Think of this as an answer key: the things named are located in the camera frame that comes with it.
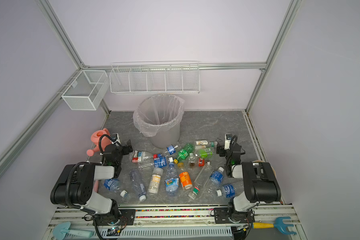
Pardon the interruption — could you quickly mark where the bird label tea bottle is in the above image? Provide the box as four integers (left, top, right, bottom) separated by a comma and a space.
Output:
194, 140, 218, 149

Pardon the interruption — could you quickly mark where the pocari sweat bottle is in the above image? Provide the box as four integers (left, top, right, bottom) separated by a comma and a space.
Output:
138, 155, 174, 171
103, 179, 129, 199

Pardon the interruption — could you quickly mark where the small red cap bottle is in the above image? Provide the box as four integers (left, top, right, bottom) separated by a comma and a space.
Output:
197, 158, 205, 167

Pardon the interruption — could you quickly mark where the tall clear bottle green-red cap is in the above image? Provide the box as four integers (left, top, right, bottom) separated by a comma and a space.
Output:
189, 161, 214, 200

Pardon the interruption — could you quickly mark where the white milky bottle yellow label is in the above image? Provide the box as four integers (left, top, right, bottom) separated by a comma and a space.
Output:
148, 168, 164, 194

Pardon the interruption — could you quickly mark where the clear plastic bin liner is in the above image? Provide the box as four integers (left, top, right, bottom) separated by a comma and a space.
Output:
133, 94, 185, 138

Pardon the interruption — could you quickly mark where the blue cartoon label water bottle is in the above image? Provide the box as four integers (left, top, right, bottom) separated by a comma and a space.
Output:
165, 163, 179, 195

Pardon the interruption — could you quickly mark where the clear blue tinted bottle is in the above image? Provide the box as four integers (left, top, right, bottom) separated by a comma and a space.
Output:
130, 169, 147, 202

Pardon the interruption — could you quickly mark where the green Sprite bottle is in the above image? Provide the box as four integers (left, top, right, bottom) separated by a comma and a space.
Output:
174, 143, 195, 164

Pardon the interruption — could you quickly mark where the teal toy shovel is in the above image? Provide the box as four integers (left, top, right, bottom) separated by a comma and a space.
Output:
52, 222, 94, 240

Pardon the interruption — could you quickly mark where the small white mesh basket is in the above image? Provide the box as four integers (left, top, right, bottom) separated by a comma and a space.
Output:
62, 70, 110, 111

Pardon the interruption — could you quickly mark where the lime green label bottle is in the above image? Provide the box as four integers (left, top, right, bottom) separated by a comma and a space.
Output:
196, 148, 214, 159

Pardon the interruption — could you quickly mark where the pink watering can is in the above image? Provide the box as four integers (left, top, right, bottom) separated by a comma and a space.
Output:
87, 128, 112, 157

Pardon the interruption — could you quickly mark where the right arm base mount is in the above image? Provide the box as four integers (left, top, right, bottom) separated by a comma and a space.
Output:
211, 207, 255, 224

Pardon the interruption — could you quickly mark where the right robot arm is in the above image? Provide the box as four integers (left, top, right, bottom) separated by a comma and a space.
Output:
216, 134, 281, 213

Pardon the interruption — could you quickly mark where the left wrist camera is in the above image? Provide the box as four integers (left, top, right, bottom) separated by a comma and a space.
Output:
111, 133, 121, 144

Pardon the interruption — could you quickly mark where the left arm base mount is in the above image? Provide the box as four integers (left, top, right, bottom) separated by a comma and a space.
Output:
94, 209, 136, 226

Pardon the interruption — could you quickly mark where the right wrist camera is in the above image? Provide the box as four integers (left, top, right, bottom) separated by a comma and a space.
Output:
224, 134, 233, 150

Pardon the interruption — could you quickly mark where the blue label bottle right front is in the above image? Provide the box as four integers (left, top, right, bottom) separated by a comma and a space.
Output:
216, 182, 244, 198

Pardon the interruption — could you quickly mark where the red label clear bottle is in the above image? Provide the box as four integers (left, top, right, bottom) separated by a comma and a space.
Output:
130, 150, 154, 163

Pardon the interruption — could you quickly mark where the grey mesh waste bin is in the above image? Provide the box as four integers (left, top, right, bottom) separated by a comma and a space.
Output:
146, 124, 180, 149

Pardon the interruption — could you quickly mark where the small crushed blue bottle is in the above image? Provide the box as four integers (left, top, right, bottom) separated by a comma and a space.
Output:
164, 145, 180, 156

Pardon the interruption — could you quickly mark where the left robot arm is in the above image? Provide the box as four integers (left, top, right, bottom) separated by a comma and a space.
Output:
50, 134, 133, 218

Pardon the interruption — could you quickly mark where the potted green plant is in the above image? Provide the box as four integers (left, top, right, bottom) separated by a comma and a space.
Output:
253, 160, 276, 181

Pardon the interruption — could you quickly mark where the blue yellow toy rake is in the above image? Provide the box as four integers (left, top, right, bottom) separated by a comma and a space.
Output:
252, 217, 297, 235

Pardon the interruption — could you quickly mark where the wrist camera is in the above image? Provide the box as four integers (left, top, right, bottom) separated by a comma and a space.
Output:
224, 134, 233, 150
111, 133, 121, 144

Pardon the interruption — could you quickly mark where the orange NFC juice bottle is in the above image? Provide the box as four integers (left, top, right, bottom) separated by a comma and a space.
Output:
178, 162, 193, 190

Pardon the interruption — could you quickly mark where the long white wire shelf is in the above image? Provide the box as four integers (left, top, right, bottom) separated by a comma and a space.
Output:
109, 61, 201, 94

